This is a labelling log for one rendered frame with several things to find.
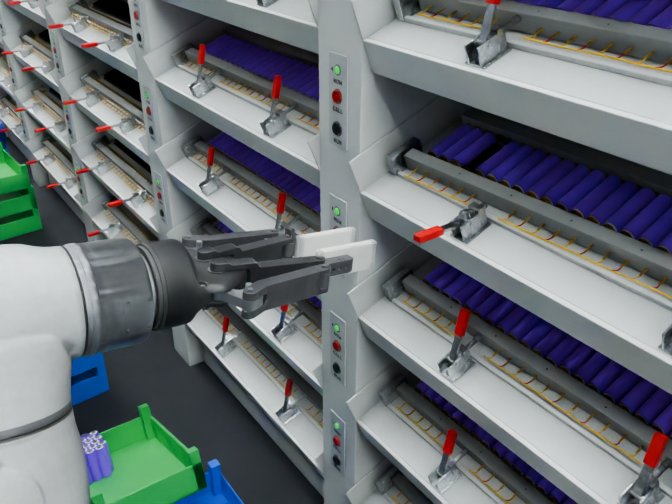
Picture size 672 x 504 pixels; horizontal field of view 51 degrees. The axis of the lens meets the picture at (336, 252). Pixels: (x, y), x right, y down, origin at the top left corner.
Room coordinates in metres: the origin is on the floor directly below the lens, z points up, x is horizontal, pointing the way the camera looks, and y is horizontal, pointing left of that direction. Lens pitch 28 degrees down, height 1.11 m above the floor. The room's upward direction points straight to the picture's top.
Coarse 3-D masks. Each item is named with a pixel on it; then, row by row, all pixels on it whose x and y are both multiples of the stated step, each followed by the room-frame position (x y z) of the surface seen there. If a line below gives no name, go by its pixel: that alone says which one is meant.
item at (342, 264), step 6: (330, 258) 0.59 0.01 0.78; (336, 258) 0.59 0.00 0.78; (342, 258) 0.59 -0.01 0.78; (348, 258) 0.59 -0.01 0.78; (330, 264) 0.58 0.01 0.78; (336, 264) 0.58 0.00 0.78; (342, 264) 0.59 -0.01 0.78; (348, 264) 0.59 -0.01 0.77; (336, 270) 0.58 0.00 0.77; (342, 270) 0.59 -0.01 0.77; (348, 270) 0.59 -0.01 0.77; (324, 276) 0.55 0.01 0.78; (330, 276) 0.58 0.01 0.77; (324, 282) 0.55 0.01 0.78
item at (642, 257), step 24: (408, 168) 0.87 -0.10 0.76; (432, 168) 0.83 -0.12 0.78; (456, 168) 0.81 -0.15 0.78; (456, 192) 0.78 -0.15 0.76; (480, 192) 0.76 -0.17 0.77; (504, 192) 0.74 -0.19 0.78; (528, 216) 0.71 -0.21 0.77; (552, 216) 0.68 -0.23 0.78; (576, 216) 0.67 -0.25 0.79; (576, 240) 0.66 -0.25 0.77; (600, 240) 0.63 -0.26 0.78; (624, 240) 0.62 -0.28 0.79; (600, 264) 0.61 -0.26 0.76; (624, 264) 0.60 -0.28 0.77; (648, 264) 0.59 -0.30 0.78
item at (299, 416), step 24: (216, 312) 1.43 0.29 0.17; (216, 336) 1.35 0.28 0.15; (240, 336) 1.33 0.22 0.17; (240, 360) 1.26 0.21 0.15; (264, 360) 1.23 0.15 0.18; (240, 384) 1.22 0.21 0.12; (264, 384) 1.18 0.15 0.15; (288, 384) 1.08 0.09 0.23; (264, 408) 1.11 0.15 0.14; (288, 408) 1.08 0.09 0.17; (312, 408) 1.08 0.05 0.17; (288, 432) 1.04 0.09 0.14; (312, 432) 1.03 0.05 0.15; (312, 456) 0.98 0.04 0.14
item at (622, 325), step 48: (384, 144) 0.88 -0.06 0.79; (432, 144) 0.92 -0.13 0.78; (384, 192) 0.84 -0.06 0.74; (432, 240) 0.75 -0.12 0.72; (480, 240) 0.71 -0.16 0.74; (528, 288) 0.62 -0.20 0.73; (576, 288) 0.60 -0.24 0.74; (624, 288) 0.59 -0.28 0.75; (576, 336) 0.58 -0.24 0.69; (624, 336) 0.53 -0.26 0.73
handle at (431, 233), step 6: (462, 216) 0.72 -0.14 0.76; (450, 222) 0.71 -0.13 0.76; (456, 222) 0.71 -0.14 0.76; (462, 222) 0.71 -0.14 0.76; (432, 228) 0.70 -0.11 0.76; (438, 228) 0.70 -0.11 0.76; (444, 228) 0.70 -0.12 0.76; (450, 228) 0.70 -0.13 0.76; (414, 234) 0.68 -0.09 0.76; (420, 234) 0.68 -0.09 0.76; (426, 234) 0.68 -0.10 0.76; (432, 234) 0.68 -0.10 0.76; (438, 234) 0.69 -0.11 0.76; (414, 240) 0.68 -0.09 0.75; (420, 240) 0.68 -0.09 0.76; (426, 240) 0.68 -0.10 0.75
